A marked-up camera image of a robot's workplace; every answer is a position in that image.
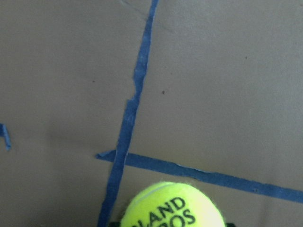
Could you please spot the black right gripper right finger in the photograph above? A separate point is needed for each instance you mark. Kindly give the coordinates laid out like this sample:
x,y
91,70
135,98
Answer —
x,y
230,225

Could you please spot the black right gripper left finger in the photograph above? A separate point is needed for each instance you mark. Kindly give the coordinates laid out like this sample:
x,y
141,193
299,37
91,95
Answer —
x,y
114,224

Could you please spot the yellow tennis ball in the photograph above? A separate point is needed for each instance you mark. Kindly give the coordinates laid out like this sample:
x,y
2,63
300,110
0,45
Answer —
x,y
169,204

